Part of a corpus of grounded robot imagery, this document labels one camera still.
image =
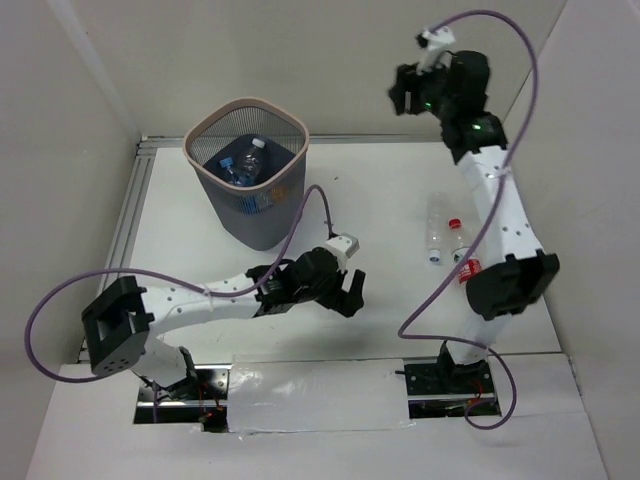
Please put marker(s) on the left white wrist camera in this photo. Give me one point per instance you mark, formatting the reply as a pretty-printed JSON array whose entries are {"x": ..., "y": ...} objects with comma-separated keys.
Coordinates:
[{"x": 343, "y": 246}]

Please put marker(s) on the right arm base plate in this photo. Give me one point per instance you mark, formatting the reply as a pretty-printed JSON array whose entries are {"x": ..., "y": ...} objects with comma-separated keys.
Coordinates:
[{"x": 430, "y": 396}]

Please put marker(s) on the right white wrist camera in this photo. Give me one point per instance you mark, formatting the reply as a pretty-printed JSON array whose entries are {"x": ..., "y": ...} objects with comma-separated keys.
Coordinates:
[{"x": 433, "y": 45}]

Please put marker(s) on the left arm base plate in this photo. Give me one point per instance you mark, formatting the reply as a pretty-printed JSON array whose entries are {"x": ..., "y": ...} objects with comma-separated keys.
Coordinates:
[{"x": 203, "y": 406}]

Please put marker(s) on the grey mesh waste bin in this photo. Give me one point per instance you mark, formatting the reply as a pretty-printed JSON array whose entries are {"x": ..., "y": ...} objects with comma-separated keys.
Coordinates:
[{"x": 228, "y": 132}]

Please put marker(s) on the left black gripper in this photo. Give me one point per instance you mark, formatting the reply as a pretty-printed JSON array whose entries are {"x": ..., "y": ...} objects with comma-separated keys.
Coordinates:
[{"x": 338, "y": 293}]

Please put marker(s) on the aluminium frame rail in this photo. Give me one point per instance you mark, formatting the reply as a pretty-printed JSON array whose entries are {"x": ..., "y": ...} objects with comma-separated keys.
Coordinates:
[{"x": 130, "y": 213}]

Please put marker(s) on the clear bottle white cap blue label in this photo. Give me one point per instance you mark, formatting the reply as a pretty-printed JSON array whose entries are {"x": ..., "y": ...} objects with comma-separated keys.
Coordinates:
[{"x": 255, "y": 204}]

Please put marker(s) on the clear unlabeled bottle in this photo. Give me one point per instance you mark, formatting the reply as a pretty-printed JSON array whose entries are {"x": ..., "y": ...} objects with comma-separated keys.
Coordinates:
[{"x": 436, "y": 226}]

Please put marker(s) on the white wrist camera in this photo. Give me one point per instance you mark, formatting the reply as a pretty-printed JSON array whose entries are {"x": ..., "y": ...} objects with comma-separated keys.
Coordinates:
[
  {"x": 433, "y": 45},
  {"x": 343, "y": 246}
]

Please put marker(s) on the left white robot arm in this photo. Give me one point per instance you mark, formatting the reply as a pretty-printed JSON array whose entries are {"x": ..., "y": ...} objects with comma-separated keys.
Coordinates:
[{"x": 123, "y": 326}]

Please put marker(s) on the clear bottle green label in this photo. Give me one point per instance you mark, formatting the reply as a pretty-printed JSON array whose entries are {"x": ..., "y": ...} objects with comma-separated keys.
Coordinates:
[{"x": 254, "y": 156}]

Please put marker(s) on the orange juice bottle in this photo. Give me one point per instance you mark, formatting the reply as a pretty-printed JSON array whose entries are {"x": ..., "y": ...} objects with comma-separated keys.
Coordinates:
[{"x": 278, "y": 194}]

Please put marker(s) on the clear bottle red label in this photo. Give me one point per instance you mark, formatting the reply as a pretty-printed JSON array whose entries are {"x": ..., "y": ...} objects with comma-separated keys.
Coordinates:
[{"x": 462, "y": 240}]

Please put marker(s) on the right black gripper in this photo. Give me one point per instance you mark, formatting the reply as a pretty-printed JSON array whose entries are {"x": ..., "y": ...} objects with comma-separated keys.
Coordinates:
[{"x": 408, "y": 81}]

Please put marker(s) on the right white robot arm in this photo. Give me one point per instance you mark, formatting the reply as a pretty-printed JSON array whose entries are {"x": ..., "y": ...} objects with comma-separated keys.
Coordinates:
[{"x": 515, "y": 269}]

